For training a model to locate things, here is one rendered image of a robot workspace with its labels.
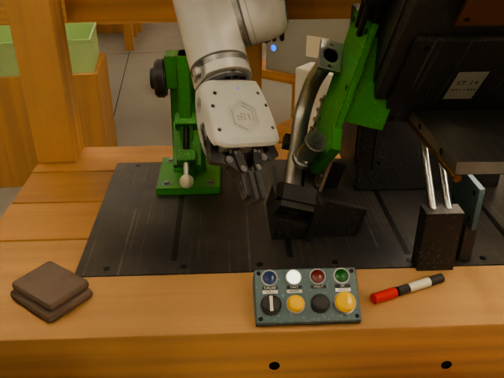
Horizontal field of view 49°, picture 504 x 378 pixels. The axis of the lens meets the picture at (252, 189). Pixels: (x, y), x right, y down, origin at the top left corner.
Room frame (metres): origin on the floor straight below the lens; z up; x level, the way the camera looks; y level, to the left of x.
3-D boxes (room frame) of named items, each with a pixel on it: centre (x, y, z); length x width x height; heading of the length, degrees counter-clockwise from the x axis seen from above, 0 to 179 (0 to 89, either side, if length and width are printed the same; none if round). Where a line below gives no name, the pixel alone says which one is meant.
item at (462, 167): (0.85, -0.34, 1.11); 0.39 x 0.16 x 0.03; 3
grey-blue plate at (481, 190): (0.79, -0.35, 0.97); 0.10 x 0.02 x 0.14; 3
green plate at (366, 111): (0.88, -0.18, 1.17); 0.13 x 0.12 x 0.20; 93
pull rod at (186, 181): (0.96, 0.13, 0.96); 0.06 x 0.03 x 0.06; 3
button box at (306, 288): (0.64, -0.08, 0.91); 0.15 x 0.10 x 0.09; 93
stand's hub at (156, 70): (1.05, 0.18, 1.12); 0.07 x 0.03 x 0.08; 3
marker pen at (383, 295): (0.67, -0.24, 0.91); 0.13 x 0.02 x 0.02; 114
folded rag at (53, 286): (0.65, 0.30, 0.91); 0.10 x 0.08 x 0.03; 53
